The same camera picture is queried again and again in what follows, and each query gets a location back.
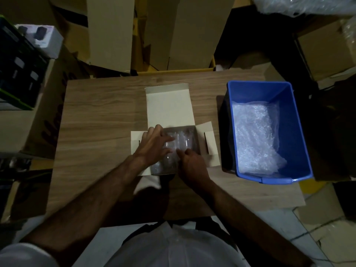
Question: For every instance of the black plastic crate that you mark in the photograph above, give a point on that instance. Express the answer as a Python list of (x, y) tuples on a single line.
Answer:
[(19, 66)]

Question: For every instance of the clear bubble wrap bundle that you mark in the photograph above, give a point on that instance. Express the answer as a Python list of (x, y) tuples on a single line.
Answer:
[(178, 141)]

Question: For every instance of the person's left hand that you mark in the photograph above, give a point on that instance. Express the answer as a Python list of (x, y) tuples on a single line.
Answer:
[(151, 148)]

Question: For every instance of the flat cardboard sheet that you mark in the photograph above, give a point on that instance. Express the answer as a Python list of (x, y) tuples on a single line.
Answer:
[(325, 228)]

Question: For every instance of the tall brown cardboard box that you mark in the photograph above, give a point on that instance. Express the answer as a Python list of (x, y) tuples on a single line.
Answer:
[(111, 33), (194, 30)]

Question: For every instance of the open white cardboard box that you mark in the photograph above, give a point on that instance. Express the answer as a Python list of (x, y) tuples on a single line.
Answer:
[(172, 113)]

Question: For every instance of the person's white shirt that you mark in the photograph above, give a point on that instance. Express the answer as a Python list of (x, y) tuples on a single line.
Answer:
[(155, 247)]

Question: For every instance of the person's left forearm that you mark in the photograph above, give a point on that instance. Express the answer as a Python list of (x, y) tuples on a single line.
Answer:
[(83, 208)]

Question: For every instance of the bubble wrap sheets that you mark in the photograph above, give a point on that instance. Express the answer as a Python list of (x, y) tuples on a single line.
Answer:
[(257, 139)]

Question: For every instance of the person's left fingers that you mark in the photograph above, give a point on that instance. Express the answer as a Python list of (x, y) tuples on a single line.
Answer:
[(158, 134)]

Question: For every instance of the person's right forearm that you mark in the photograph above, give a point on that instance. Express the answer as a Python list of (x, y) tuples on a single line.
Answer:
[(250, 225)]

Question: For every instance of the blue plastic bin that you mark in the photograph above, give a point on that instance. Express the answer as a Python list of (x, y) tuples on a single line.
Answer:
[(272, 130)]

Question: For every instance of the white product box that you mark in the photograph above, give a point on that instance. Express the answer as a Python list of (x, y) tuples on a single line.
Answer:
[(44, 38)]

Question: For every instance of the person's right hand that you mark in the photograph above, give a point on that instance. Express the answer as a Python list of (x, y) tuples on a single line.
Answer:
[(192, 166)]

